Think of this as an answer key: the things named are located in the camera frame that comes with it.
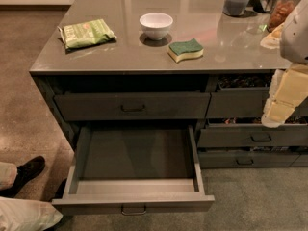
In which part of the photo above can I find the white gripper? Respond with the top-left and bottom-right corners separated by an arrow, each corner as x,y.
261,63 -> 308,128

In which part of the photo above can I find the green jalapeno chip bag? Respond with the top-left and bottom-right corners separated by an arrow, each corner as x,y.
58,19 -> 116,50

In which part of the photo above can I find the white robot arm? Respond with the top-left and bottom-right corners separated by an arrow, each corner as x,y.
261,0 -> 308,128

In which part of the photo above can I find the grey bottom right drawer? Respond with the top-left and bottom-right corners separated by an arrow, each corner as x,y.
197,146 -> 308,168

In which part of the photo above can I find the grey middle right drawer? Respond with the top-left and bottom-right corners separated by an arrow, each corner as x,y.
197,118 -> 308,148

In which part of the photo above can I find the grey top left drawer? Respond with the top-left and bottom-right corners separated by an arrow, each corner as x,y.
54,92 -> 210,121

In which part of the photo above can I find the open grey middle drawer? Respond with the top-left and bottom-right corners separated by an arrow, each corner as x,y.
53,126 -> 215,216

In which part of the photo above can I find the glass jar with snacks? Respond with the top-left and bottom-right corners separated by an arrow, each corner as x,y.
267,0 -> 301,32

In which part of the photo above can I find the green yellow sponge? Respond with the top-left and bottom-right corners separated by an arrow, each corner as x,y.
167,38 -> 204,63

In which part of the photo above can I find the grey kitchen island cabinet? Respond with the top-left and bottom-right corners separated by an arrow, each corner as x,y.
28,0 -> 308,169

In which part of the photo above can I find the white ceramic bowl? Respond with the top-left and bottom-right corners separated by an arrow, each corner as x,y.
140,13 -> 173,40

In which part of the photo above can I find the black shoe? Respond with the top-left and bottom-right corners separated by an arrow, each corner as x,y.
0,156 -> 45,198

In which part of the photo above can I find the beige trouser leg upper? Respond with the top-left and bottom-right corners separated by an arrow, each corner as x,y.
0,162 -> 17,191

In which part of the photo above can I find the beige trouser leg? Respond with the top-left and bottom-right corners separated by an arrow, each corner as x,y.
0,162 -> 17,191
0,197 -> 63,231

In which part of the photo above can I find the beige trouser leg lower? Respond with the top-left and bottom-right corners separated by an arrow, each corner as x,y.
0,197 -> 63,231

